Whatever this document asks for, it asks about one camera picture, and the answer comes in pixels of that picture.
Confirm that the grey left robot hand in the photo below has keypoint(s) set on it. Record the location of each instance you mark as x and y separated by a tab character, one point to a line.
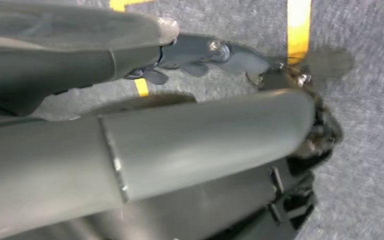
195	142

